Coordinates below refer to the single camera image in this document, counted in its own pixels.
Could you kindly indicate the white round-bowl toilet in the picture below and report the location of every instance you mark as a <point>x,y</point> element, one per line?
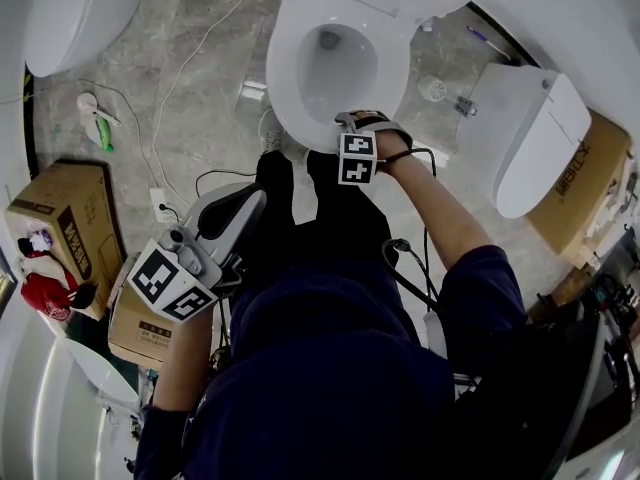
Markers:
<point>350,78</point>

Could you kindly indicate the white power strip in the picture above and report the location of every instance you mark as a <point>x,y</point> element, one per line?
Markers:
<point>161,203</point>

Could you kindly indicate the blue pen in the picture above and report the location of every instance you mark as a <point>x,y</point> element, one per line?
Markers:
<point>480,35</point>

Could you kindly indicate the person's right forearm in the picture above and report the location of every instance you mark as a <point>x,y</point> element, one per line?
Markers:
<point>440,218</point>

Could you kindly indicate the black backpack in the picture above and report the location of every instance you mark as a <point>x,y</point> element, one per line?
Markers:
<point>525,408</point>

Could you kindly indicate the white round-headed brush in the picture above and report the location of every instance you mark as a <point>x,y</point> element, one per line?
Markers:
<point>87,103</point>

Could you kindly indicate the white closed smart toilet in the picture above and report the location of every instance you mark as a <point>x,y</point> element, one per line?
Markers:
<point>530,143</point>

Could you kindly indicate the grey metal fitting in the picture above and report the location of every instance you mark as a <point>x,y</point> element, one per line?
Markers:
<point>465,106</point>

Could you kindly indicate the person's navy shirt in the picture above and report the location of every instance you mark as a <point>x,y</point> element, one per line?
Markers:
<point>325,393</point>

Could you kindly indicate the person's left grey shoe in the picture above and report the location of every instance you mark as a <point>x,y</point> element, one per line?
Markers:
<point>270,135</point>

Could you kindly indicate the white round strainer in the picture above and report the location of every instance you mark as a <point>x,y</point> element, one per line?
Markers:
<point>432,89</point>

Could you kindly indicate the white egg-shaped toilet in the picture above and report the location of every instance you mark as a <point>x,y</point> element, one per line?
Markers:
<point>65,28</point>

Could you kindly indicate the cluttered equipment shelf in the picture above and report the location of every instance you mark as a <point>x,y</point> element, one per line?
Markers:
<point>617,308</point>

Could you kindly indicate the window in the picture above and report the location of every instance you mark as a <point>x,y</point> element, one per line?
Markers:
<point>6,283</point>

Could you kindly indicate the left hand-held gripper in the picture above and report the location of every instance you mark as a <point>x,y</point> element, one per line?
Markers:
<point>155,278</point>

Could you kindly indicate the pile of white foam pieces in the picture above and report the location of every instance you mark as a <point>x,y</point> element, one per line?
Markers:
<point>612,208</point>

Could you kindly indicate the large plain cardboard box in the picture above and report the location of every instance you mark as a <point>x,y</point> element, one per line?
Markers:
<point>585,208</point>

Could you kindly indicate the black cap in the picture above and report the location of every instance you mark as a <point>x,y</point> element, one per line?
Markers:
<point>84,295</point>

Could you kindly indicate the red garment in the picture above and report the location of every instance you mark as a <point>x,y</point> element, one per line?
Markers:
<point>45,293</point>

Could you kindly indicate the person's right hand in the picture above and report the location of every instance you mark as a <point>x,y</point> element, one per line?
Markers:
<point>390,148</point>

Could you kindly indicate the white and purple cloth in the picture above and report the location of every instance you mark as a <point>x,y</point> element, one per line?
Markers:
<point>40,242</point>

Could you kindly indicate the brown-printed cardboard box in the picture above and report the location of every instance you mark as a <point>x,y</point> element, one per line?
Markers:
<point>65,203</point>

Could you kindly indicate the person's left forearm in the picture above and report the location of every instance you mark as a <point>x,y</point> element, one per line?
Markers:
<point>180,363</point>

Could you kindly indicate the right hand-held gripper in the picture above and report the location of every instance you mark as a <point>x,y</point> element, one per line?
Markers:
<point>357,168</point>

